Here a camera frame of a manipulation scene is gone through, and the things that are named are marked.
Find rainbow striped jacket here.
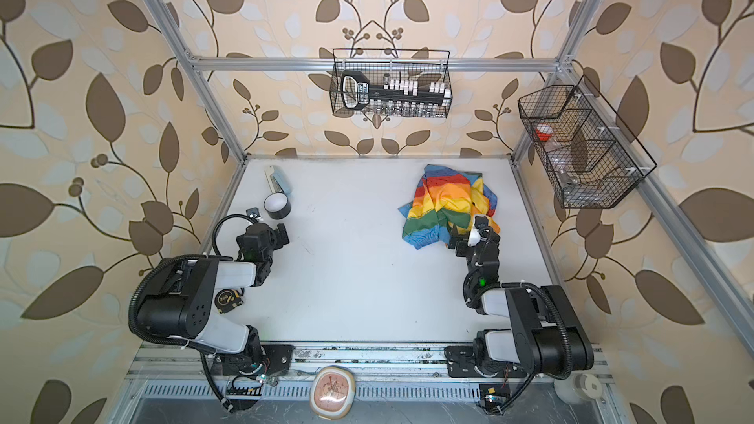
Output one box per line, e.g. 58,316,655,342
399,164,500,249

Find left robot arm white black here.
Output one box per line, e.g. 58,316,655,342
128,211,294,381

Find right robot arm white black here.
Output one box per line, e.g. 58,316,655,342
446,215,594,380

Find black tape roll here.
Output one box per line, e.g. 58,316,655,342
263,192,292,220

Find yellow black tape measure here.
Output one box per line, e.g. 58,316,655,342
214,288,245,314

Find pink round timer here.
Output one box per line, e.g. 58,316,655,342
309,366,357,420

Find white round container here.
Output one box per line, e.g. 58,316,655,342
554,373,604,406

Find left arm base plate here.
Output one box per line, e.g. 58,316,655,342
215,344,295,377

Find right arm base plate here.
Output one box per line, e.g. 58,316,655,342
444,345,527,379

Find right wire basket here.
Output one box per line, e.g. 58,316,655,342
518,77,657,209

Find wire basket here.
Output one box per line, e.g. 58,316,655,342
329,46,454,119
518,77,657,209

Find black socket set rail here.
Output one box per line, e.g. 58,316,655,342
332,71,453,111

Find back wire basket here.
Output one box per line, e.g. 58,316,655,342
329,46,454,119

